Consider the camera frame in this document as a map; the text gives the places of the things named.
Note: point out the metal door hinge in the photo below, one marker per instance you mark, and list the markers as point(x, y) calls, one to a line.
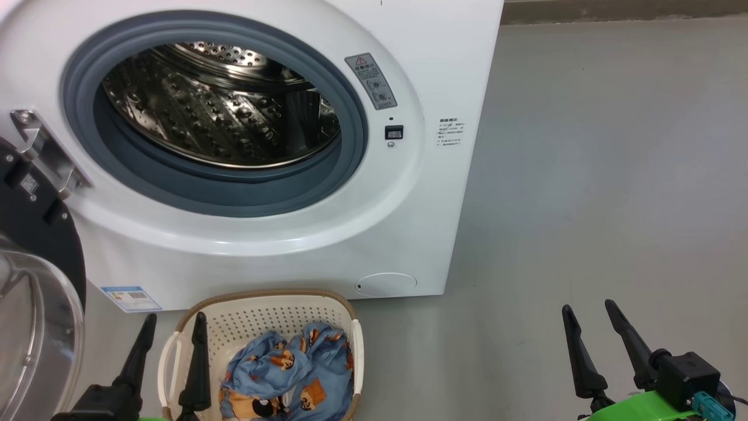
point(47, 152)

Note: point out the white front-load washing machine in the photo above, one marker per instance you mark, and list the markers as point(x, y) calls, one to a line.
point(438, 204)

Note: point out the grey warning sticker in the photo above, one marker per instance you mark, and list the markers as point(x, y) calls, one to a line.
point(371, 82)

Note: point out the blue cartoon print clothes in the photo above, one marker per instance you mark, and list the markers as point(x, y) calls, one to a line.
point(274, 368)

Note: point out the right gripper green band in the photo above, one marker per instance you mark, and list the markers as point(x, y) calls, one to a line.
point(637, 409)

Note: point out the round white filter cover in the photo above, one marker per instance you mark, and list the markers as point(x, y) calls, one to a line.
point(387, 284)

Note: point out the perforated steel washer drum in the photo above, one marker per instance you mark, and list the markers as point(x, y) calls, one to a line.
point(204, 111)

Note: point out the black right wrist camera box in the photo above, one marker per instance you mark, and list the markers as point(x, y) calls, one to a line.
point(686, 377)

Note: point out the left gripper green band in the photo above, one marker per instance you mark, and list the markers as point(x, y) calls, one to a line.
point(158, 419)

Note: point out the grey rubber door gasket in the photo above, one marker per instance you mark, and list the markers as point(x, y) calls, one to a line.
point(234, 193)

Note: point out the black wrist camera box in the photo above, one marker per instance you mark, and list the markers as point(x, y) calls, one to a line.
point(686, 377)
point(93, 406)

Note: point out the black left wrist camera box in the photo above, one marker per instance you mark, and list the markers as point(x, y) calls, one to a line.
point(93, 406)

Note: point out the black round glass washer door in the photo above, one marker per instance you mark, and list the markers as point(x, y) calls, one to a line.
point(35, 327)

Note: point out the cream perforated laundry basket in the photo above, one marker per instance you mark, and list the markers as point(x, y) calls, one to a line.
point(257, 318)

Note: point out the blue white energy label sticker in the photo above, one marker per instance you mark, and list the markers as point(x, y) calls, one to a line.
point(131, 298)

